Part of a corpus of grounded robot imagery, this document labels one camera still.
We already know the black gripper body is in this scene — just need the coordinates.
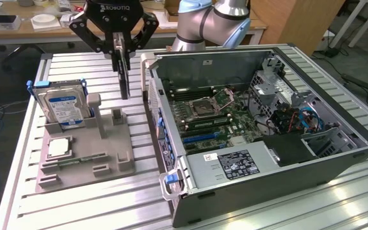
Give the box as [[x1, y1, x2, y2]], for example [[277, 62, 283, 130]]
[[86, 0, 145, 35]]

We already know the black graphics card metal bracket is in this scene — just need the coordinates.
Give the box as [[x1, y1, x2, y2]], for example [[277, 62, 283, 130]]
[[113, 32, 133, 100]]

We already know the white paper stack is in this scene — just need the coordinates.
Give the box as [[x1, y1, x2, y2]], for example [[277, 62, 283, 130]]
[[157, 11, 181, 29]]

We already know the white labelled carton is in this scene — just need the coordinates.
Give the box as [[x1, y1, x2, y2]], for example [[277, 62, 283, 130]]
[[59, 13, 77, 28]]

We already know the brown cardboard box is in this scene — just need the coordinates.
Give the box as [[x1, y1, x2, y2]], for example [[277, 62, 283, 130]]
[[165, 0, 182, 16]]

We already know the white round dish on base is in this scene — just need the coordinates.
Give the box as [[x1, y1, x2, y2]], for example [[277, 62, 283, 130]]
[[31, 13, 63, 33]]

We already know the wooden desk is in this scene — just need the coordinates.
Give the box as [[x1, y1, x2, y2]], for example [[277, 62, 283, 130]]
[[0, 0, 269, 46]]

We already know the black chair base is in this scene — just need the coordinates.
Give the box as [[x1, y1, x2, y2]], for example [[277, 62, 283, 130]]
[[0, 43, 46, 71]]

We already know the white box black lid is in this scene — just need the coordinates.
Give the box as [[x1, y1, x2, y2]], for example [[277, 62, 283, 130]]
[[0, 14, 23, 31]]

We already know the hard disk in blue caddy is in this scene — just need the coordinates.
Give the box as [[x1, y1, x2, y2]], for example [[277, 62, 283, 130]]
[[26, 79, 91, 131]]

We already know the CPU socket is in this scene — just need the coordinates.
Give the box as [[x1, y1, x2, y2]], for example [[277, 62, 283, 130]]
[[187, 98, 221, 118]]

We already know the open metal socket cover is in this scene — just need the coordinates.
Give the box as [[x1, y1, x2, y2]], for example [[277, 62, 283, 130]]
[[213, 87, 238, 106]]

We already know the black RAM stick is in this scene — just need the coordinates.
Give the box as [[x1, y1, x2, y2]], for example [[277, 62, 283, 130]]
[[186, 116, 233, 131]]

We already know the metal disk bay cage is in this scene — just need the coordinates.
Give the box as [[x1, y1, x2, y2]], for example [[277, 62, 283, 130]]
[[250, 54, 301, 106]]

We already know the green motherboard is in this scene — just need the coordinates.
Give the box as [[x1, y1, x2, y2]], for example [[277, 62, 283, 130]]
[[167, 86, 265, 154]]

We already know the blue expansion slot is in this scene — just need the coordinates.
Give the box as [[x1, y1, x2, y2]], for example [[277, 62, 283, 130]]
[[182, 132, 221, 144]]

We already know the grey parts rack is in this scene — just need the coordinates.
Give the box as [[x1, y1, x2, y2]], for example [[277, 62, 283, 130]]
[[35, 93, 138, 194]]

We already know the wooden cabinet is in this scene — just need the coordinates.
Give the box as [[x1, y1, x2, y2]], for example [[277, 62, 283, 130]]
[[257, 0, 347, 56]]

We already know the silver CPU chip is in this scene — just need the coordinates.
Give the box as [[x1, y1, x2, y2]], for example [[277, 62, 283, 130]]
[[49, 139, 74, 157]]

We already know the green RAM stick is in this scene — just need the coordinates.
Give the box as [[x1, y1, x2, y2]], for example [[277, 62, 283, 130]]
[[57, 154, 101, 167]]

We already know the black case fan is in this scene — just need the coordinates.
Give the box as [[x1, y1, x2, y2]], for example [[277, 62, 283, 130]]
[[273, 109, 301, 133]]

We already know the black power adapter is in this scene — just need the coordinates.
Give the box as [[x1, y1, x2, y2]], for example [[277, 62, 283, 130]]
[[325, 47, 341, 58]]

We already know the grey power supply unit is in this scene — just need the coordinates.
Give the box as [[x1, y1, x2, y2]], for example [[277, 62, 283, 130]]
[[186, 141, 283, 190]]

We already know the black plastic shroud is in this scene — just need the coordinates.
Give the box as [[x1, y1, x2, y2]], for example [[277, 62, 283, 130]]
[[263, 133, 321, 167]]

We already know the black floor stand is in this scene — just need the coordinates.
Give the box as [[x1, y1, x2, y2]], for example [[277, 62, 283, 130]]
[[341, 73, 368, 90]]

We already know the grey slanted disk bay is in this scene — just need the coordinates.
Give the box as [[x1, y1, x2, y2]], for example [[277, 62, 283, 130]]
[[301, 126, 365, 159]]

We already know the black open PC case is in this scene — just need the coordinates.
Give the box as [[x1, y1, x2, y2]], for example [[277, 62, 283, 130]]
[[141, 46, 368, 228]]

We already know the red wire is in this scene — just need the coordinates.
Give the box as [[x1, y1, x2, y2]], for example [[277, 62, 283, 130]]
[[291, 111, 301, 131]]

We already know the blue wire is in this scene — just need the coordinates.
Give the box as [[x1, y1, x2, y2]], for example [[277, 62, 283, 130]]
[[299, 106, 325, 133]]

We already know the white table frame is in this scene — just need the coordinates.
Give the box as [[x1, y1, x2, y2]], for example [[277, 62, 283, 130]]
[[330, 0, 368, 65]]

